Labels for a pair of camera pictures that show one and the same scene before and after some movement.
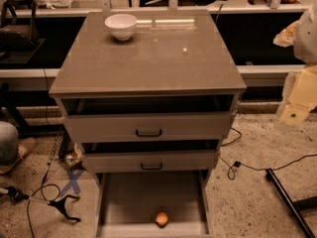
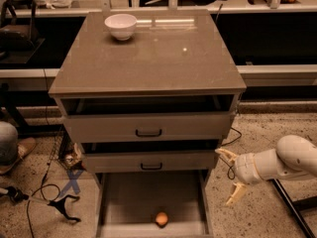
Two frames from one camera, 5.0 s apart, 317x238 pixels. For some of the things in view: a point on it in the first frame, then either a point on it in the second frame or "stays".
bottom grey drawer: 128,203 stays
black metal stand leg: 298,205 stays
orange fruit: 161,218 stays
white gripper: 307,40 → 247,169
